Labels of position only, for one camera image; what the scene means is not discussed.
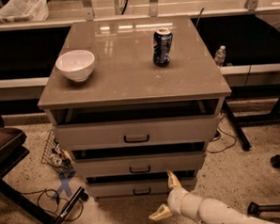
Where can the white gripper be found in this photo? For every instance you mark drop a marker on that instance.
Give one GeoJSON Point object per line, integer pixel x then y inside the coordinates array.
{"type": "Point", "coordinates": [175, 201]}

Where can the grey drawer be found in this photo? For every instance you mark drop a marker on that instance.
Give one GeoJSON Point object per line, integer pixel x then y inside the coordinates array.
{"type": "Point", "coordinates": [136, 164]}
{"type": "Point", "coordinates": [128, 188]}
{"type": "Point", "coordinates": [110, 135]}

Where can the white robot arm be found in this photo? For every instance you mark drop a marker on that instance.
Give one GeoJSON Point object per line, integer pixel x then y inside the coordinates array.
{"type": "Point", "coordinates": [202, 211]}

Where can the grey drawer cabinet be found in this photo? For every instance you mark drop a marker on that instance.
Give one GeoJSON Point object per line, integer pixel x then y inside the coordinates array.
{"type": "Point", "coordinates": [126, 85]}

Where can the black office chair base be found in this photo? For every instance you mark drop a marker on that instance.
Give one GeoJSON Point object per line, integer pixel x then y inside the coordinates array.
{"type": "Point", "coordinates": [255, 209]}

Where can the black stand leg left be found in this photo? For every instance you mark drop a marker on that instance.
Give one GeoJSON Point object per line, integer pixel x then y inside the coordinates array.
{"type": "Point", "coordinates": [80, 194]}

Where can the blue tape cross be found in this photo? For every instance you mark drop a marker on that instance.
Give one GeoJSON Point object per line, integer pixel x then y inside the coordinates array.
{"type": "Point", "coordinates": [65, 184]}

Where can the black table leg right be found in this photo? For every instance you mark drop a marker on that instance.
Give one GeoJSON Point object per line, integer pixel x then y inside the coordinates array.
{"type": "Point", "coordinates": [245, 144]}

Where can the clear plastic water bottle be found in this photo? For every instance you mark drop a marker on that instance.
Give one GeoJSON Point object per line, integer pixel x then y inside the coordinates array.
{"type": "Point", "coordinates": [220, 56]}

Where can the blue soda can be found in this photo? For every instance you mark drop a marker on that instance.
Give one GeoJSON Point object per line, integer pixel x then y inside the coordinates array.
{"type": "Point", "coordinates": [162, 40]}

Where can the white ceramic bowl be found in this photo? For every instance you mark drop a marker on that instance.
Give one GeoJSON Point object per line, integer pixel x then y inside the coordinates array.
{"type": "Point", "coordinates": [76, 65]}

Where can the dark chair left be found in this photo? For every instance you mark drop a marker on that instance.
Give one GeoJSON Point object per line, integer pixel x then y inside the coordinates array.
{"type": "Point", "coordinates": [12, 152]}

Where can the white plastic bag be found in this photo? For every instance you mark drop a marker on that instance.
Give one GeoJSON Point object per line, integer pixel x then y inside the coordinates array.
{"type": "Point", "coordinates": [15, 11]}

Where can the wire basket with items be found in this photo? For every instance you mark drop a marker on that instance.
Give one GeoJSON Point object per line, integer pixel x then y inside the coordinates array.
{"type": "Point", "coordinates": [55, 157]}

